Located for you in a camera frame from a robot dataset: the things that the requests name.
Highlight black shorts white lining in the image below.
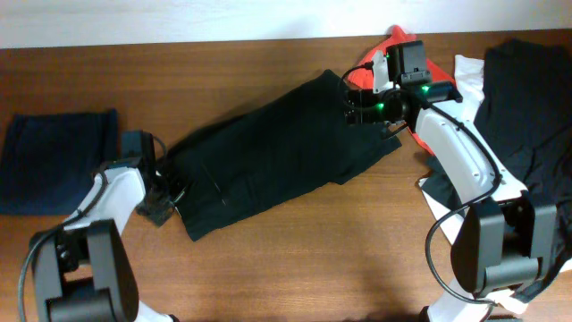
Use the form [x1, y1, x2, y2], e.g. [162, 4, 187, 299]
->
[165, 70, 401, 242]

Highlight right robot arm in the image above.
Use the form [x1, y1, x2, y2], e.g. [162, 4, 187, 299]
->
[341, 40, 557, 321]

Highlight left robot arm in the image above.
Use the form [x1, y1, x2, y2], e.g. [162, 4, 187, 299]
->
[18, 131, 177, 322]

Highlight orange red garment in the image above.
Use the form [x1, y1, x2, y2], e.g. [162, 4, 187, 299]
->
[342, 26, 462, 151]

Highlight white garment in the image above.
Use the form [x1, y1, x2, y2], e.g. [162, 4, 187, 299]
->
[442, 55, 528, 314]

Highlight folded navy blue cloth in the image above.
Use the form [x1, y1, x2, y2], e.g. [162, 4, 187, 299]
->
[1, 109, 118, 216]

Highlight black garment pile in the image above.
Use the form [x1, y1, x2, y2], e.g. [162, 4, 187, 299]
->
[421, 38, 572, 305]

